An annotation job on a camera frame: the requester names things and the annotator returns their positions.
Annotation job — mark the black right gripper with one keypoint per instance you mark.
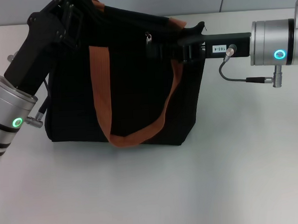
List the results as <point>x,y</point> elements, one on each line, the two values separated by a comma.
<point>240,45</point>

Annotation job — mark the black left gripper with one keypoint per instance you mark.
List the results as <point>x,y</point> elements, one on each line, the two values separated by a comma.
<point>36,52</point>

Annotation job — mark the silver zipper pull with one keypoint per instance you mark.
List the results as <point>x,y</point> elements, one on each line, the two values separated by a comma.
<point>149,39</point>

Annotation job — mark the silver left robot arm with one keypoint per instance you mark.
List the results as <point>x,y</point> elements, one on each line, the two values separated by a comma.
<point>9,109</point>

